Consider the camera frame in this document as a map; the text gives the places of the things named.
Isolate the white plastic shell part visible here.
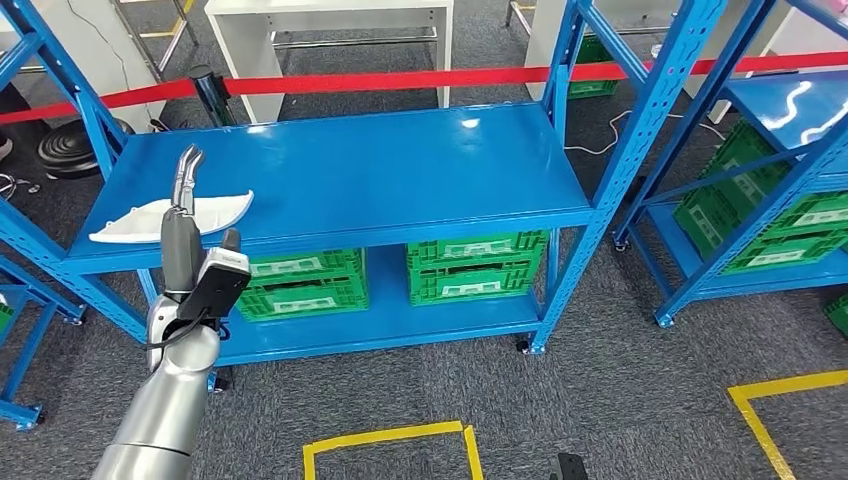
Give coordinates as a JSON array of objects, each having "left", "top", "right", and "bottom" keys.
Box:
[{"left": 88, "top": 189, "right": 256, "bottom": 246}]

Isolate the red barrier belt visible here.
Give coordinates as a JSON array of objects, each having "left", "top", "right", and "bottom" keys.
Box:
[{"left": 0, "top": 50, "right": 848, "bottom": 126}]

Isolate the white table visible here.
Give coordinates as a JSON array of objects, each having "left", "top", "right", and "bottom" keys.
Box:
[
  {"left": 523, "top": 0, "right": 848, "bottom": 126},
  {"left": 0, "top": 0, "right": 168, "bottom": 134},
  {"left": 203, "top": 0, "right": 456, "bottom": 126}
]

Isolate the white floor cable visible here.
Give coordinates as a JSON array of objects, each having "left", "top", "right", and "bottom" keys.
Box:
[{"left": 564, "top": 109, "right": 728, "bottom": 157}]

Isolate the chrome chair base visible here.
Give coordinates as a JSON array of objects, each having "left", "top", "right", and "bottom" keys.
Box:
[{"left": 0, "top": 172, "right": 41, "bottom": 201}]

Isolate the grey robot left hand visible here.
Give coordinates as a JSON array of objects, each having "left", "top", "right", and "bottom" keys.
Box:
[{"left": 160, "top": 144, "right": 243, "bottom": 297}]

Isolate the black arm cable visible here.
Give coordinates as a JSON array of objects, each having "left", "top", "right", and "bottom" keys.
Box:
[{"left": 142, "top": 309, "right": 231, "bottom": 353}]

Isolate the black stanchion post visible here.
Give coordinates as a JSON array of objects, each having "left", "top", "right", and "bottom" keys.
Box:
[{"left": 188, "top": 64, "right": 238, "bottom": 129}]

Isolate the black round stool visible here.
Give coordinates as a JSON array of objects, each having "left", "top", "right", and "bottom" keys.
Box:
[{"left": 36, "top": 117, "right": 138, "bottom": 181}]

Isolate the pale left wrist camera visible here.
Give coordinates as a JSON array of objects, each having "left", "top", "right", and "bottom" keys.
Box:
[{"left": 176, "top": 247, "right": 254, "bottom": 323}]

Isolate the blue steel shelf rack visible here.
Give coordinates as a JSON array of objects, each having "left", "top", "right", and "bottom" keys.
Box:
[
  {"left": 0, "top": 254, "right": 87, "bottom": 433},
  {"left": 0, "top": 0, "right": 705, "bottom": 396},
  {"left": 612, "top": 0, "right": 848, "bottom": 331}
]

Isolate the person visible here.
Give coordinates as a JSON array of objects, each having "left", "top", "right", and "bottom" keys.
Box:
[{"left": 0, "top": 82, "right": 51, "bottom": 164}]

